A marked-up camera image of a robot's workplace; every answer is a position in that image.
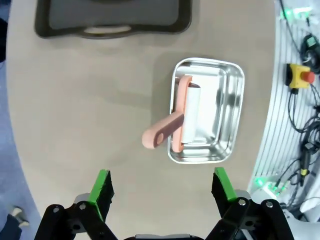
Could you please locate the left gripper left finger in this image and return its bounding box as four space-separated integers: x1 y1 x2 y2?
34 169 118 240

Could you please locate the rectangular stainless steel container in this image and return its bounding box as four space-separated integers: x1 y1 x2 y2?
167 57 246 165

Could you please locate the pink lint roller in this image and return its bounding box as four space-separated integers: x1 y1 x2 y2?
141 75 202 153

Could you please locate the dark trouser leg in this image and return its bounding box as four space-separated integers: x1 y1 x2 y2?
0 214 24 240

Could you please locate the dark grey serving tray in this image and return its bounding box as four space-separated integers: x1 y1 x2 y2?
33 0 193 40

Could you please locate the black cable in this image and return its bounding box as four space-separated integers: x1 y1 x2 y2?
287 88 320 132
277 0 305 66
298 104 320 152

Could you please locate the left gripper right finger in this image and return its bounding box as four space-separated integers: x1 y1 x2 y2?
204 166 296 240

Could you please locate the beige shoe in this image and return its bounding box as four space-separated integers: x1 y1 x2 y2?
9 204 30 228

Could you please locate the yellow red emergency stop button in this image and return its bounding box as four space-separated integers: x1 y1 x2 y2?
284 62 316 90

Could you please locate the black power adapter green label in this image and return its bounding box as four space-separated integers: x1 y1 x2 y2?
303 34 320 51

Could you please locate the black plug with yellow band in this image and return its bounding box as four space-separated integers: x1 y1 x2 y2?
300 149 314 186

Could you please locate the slotted aluminium mounting plate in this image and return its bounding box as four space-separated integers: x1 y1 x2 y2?
247 0 320 193

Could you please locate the white hub with green lights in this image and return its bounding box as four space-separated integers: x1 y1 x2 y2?
281 6 305 20
253 176 285 199

